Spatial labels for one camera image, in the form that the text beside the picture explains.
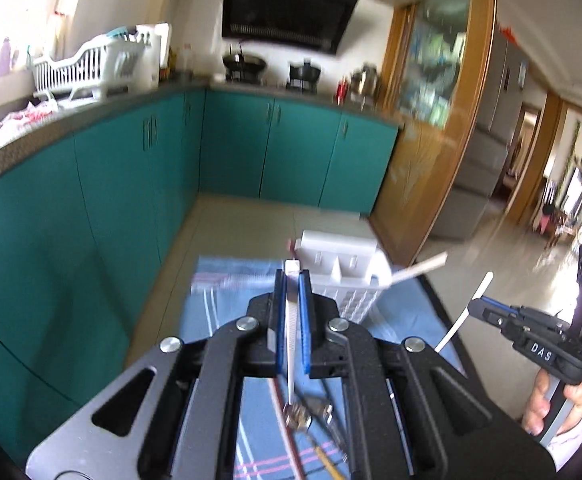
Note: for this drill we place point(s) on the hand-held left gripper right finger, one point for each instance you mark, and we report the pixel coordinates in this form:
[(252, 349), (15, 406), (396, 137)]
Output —
[(305, 325)]

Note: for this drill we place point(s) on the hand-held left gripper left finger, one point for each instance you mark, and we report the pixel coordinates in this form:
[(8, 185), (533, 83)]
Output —
[(281, 325)]

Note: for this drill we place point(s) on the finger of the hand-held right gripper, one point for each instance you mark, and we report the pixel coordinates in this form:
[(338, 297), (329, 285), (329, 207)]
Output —
[(488, 319), (496, 304)]

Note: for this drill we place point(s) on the beige chopstick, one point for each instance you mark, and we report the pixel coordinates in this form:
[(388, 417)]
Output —
[(416, 270), (463, 317), (292, 310)]

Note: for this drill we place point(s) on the white plastic utensil holder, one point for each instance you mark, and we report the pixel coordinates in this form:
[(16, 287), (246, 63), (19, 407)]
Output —
[(343, 265)]

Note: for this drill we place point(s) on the person's right hand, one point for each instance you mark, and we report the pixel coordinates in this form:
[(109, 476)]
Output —
[(536, 405)]

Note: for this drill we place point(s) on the blue plaid cloth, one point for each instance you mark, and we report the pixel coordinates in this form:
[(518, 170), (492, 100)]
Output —
[(221, 305)]

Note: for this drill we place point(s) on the pink cloth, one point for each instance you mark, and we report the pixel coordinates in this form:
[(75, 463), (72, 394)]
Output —
[(545, 217)]

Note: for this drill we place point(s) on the yellow tipped utensil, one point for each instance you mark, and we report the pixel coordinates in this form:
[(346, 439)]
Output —
[(328, 462)]

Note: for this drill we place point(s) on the wooden framed glass door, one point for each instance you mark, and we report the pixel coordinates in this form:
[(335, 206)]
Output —
[(436, 110)]

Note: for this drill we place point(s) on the teal lower kitchen cabinets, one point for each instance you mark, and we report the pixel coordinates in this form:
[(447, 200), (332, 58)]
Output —
[(121, 200)]

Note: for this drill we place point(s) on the grey refrigerator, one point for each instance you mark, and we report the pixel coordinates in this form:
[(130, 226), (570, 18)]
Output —
[(503, 80)]

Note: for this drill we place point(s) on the red bottle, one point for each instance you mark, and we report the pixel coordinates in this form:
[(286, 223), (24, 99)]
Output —
[(341, 92)]

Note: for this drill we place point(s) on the steel kettle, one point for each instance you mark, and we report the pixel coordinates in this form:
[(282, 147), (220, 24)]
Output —
[(365, 85)]

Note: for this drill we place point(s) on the black cooking pot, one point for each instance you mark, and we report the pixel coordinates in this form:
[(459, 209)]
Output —
[(303, 75)]

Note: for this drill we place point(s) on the black wok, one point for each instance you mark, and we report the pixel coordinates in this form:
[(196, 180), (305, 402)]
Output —
[(243, 62)]

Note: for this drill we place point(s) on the clear oil bottle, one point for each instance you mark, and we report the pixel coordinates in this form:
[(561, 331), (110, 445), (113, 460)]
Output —
[(186, 57)]

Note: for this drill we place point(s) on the white countertop appliance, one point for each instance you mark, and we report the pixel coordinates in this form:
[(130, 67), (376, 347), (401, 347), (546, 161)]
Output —
[(153, 55)]

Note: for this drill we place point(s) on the black range hood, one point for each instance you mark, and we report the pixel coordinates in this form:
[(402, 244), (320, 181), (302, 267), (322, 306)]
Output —
[(286, 5)]

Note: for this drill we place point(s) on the white dish rack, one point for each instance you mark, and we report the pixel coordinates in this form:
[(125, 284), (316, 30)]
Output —
[(86, 67)]

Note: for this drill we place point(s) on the red and white plastic bag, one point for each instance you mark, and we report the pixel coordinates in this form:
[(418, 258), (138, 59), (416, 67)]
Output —
[(23, 117)]

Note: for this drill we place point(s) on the purple bottle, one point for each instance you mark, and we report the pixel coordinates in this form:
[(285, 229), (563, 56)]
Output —
[(5, 55)]

